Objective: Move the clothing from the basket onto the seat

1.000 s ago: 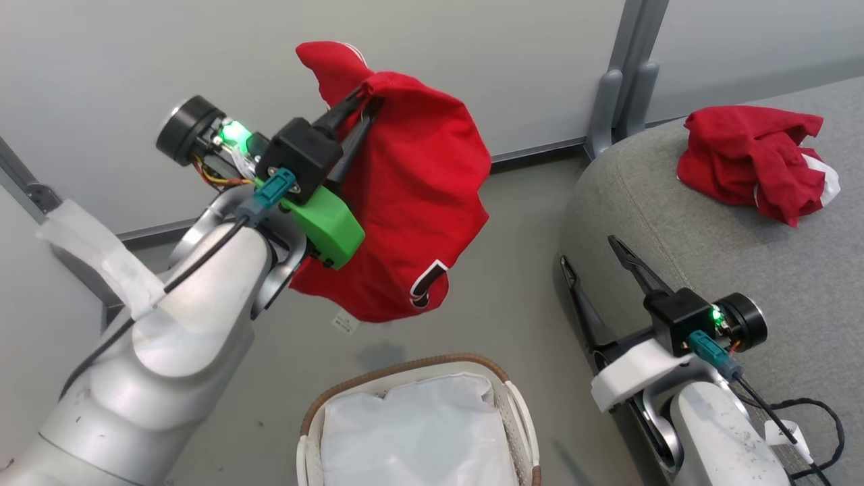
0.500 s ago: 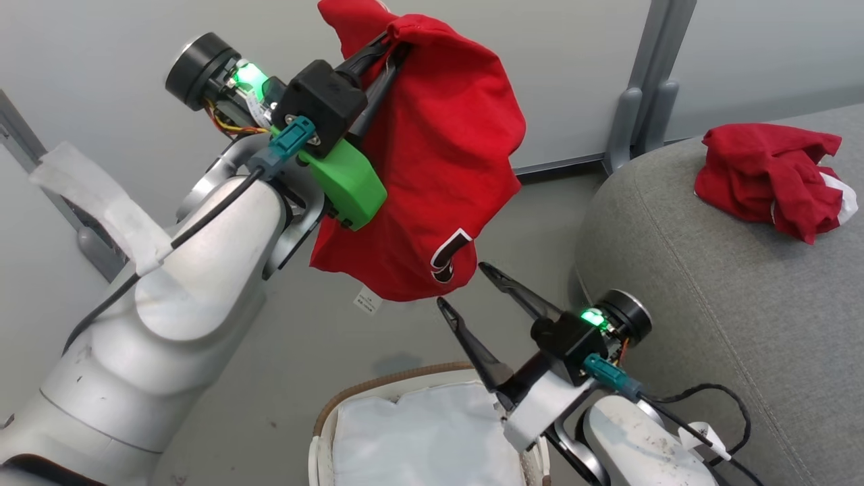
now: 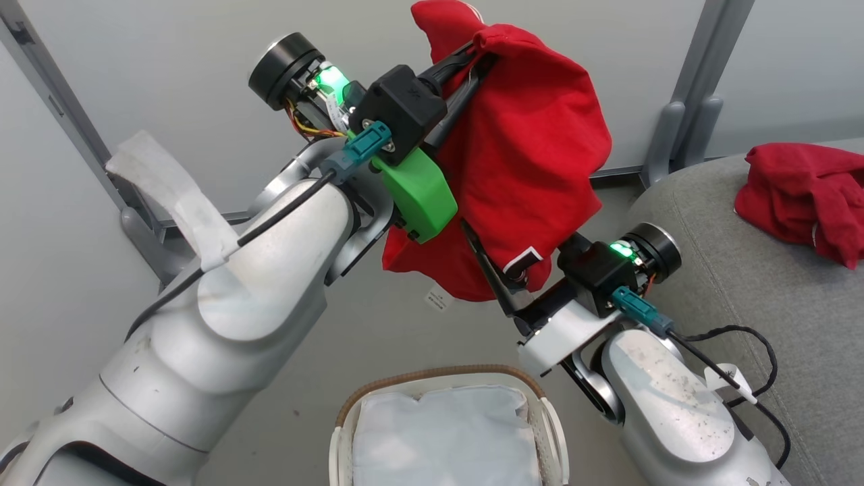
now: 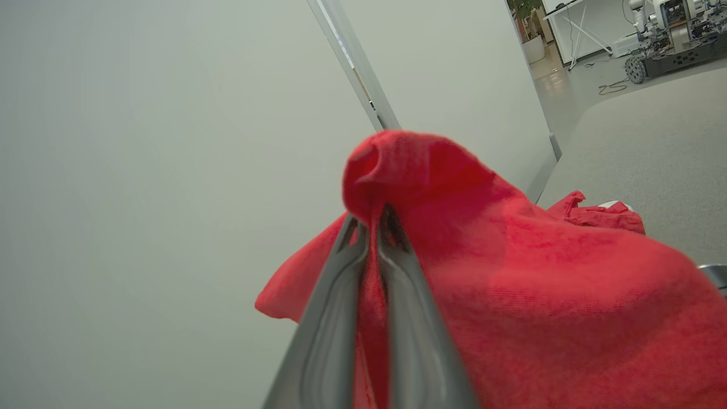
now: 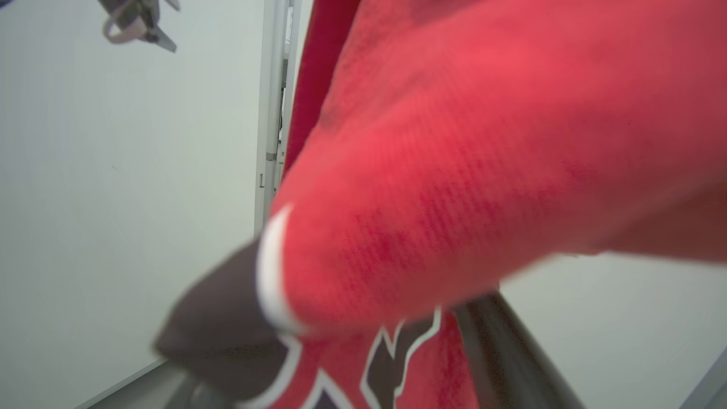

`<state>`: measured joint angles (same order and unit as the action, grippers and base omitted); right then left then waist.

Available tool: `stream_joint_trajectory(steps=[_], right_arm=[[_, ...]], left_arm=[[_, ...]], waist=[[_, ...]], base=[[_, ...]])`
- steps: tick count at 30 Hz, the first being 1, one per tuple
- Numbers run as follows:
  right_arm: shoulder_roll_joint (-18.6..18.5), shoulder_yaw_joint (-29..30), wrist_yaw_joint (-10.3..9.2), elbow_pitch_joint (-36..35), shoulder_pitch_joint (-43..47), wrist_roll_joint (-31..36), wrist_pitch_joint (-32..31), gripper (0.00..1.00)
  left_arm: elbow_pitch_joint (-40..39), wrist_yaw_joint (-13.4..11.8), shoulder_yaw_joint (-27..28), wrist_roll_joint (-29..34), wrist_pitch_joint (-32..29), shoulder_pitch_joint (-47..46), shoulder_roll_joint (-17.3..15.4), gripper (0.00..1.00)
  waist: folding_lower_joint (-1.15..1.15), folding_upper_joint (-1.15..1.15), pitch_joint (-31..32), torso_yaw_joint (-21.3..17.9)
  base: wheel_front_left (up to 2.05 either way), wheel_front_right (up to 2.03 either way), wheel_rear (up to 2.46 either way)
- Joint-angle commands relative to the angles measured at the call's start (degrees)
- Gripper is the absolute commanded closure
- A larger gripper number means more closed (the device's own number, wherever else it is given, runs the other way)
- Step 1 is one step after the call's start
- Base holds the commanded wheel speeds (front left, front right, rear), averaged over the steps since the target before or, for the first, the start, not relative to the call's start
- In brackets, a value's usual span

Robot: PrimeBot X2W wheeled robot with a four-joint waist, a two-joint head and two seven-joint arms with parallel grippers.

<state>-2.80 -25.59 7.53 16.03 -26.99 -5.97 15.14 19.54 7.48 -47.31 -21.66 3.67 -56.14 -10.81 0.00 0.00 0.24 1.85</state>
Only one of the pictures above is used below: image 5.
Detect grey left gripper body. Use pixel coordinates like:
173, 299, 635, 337
97, 0, 181, 45

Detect dark grey pointed right gripper left finger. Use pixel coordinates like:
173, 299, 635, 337
149, 25, 178, 53

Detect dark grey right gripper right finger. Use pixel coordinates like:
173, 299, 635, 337
453, 291, 587, 409

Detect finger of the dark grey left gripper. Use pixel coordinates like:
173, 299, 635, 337
166, 372, 242, 409

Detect red jersey black white trim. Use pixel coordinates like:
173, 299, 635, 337
152, 0, 727, 409

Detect grey metal frame rail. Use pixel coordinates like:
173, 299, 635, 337
74, 357, 188, 409

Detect grey metal frame post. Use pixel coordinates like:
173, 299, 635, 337
253, 0, 303, 235

